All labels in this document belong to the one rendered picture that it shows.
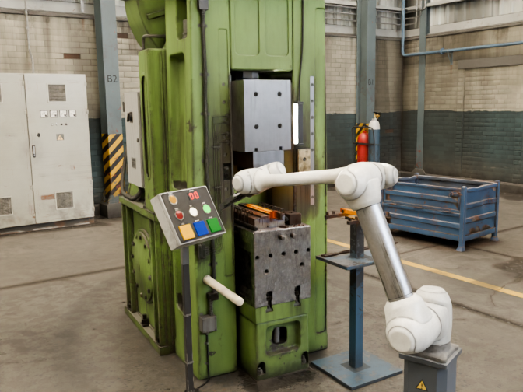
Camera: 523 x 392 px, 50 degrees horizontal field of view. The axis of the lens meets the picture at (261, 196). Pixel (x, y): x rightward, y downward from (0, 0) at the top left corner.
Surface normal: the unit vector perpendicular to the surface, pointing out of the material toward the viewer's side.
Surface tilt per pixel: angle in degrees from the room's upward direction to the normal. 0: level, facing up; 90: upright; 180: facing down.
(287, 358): 89
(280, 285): 90
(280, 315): 90
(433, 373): 90
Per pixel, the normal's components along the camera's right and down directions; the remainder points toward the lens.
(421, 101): -0.83, 0.10
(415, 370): -0.59, 0.14
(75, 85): 0.56, 0.12
